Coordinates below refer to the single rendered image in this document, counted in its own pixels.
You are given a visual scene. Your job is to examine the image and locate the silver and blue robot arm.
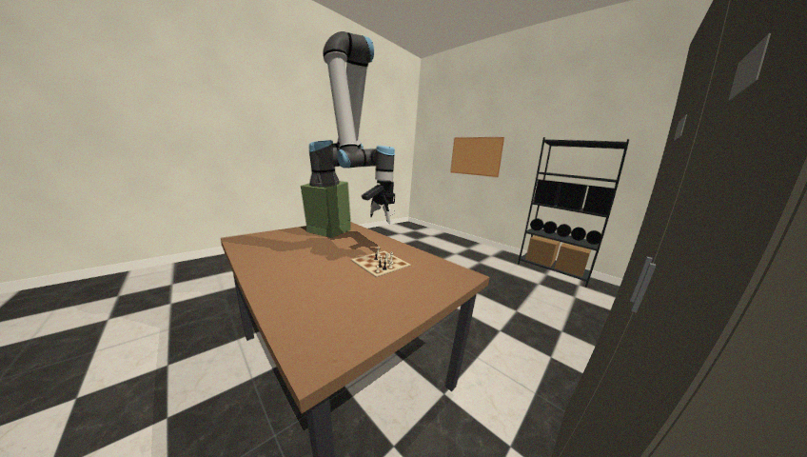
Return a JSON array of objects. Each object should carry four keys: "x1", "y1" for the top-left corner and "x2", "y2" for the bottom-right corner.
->
[{"x1": 309, "y1": 31, "x2": 395, "y2": 187}]

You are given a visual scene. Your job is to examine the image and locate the chessboard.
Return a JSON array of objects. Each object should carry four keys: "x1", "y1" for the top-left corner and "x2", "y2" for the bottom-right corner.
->
[{"x1": 351, "y1": 251, "x2": 411, "y2": 277}]

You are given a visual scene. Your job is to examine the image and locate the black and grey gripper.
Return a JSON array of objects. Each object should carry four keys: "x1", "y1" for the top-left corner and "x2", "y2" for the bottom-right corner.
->
[{"x1": 370, "y1": 181, "x2": 395, "y2": 225}]

